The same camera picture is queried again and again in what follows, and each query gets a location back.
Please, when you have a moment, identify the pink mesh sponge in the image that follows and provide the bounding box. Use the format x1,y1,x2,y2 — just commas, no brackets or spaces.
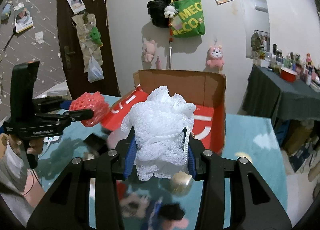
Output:
69,91,110,127

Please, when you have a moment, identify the white mesh bath loofah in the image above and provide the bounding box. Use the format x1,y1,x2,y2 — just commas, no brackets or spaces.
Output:
120,86,196,181

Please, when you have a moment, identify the black fluffy scrunchie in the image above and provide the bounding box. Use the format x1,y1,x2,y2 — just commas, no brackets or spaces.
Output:
158,203,185,220

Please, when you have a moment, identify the person's left hand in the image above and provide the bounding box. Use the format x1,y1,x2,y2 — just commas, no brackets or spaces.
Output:
8,135,44,156

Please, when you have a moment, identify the black box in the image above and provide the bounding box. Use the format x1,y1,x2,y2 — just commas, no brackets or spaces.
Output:
84,133,109,157

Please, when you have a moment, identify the plastic bag on door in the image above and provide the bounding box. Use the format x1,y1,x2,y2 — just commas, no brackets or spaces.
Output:
87,56,104,83

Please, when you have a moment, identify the small jar gold lid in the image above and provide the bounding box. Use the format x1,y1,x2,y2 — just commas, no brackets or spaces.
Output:
160,171,194,196

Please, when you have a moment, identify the green plush on door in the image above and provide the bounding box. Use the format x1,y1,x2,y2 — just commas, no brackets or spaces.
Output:
89,26,103,47

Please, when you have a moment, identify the teal table cover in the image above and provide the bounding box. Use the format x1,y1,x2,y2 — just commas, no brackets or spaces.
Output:
0,93,289,230

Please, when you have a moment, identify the photo on door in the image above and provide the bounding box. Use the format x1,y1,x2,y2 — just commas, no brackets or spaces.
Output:
67,0,86,14

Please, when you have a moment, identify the dark green tablecloth table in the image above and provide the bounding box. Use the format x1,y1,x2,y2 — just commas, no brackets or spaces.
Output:
242,65,319,125

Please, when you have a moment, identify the dark wooden door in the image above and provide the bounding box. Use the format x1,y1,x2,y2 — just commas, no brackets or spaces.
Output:
57,0,120,99

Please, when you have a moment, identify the cardboard box red bottom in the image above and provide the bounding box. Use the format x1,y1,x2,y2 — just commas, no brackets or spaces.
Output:
101,70,226,155

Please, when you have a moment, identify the black bag on hook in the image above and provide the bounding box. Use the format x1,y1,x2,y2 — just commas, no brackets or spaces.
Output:
147,0,171,28

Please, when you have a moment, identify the green tote bag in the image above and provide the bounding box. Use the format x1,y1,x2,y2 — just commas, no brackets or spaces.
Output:
170,0,205,38

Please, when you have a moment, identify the pink pig plush on wall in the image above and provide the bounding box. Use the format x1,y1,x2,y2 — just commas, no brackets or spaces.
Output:
143,40,156,63

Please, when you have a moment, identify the pink plush toy on wall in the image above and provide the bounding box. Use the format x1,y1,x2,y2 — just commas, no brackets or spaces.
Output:
206,46,225,71

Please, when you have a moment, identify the small white plush keychain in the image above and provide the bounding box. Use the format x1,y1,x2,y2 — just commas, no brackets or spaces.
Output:
164,5,178,19

